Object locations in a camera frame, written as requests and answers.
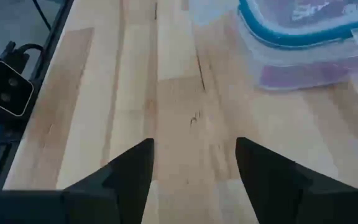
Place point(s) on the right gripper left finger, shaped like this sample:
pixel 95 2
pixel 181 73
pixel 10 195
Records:
pixel 126 186

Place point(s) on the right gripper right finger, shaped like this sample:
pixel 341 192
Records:
pixel 269 186

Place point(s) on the clear plastic container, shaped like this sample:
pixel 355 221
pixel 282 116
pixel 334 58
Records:
pixel 291 62

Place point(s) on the clear container with blue rim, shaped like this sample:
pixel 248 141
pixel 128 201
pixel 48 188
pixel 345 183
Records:
pixel 291 39

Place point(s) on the purple candy pack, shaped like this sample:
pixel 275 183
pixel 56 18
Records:
pixel 306 12

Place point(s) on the black table-level camera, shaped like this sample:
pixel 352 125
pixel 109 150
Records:
pixel 6 88

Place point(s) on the black table frame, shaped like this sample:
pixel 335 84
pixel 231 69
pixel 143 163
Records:
pixel 51 37

